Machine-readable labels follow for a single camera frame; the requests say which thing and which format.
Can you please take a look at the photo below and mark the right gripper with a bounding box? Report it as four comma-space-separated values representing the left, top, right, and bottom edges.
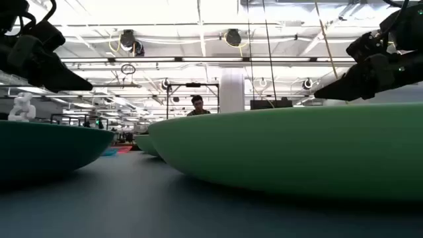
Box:
313, 49, 423, 102

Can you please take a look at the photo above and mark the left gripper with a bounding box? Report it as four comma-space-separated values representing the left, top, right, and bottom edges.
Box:
0, 31, 94, 94

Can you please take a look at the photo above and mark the dark green plastic plate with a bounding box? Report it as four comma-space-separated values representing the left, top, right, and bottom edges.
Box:
0, 119, 116, 182

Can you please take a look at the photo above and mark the light green plastic plate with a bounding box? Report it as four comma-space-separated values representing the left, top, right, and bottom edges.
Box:
134, 133, 162, 157
147, 102, 423, 203

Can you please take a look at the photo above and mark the black cabinet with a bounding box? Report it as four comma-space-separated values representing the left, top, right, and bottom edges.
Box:
250, 97, 293, 110

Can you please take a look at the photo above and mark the white round pillar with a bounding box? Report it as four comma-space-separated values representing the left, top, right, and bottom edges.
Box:
219, 67, 246, 114

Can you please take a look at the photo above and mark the person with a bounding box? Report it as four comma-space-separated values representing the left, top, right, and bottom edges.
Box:
186, 95, 212, 117

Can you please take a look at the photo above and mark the long ceiling light bar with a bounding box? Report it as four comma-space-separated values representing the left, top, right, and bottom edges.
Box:
61, 56, 356, 63

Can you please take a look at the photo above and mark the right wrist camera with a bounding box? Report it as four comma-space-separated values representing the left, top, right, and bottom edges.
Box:
346, 30, 389, 63

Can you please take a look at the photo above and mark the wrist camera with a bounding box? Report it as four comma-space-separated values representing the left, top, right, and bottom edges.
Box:
28, 20, 66, 52
346, 30, 389, 63

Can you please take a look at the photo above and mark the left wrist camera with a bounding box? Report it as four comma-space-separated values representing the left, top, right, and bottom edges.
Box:
28, 20, 66, 52

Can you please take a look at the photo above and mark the yellow hanging cable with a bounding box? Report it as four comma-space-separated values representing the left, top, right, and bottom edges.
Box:
313, 0, 350, 106

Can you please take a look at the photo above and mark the black coiled cable loop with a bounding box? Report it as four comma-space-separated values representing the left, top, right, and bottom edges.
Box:
120, 63, 137, 75

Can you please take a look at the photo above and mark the black ceiling cable reel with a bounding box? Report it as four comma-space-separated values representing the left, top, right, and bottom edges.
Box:
225, 28, 243, 48
119, 29, 145, 57

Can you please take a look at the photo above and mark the black hanging cable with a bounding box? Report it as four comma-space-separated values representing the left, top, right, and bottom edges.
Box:
262, 0, 278, 100
245, 0, 256, 100

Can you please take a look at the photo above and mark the black gantry frame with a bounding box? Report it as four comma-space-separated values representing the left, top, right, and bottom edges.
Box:
166, 82, 220, 120

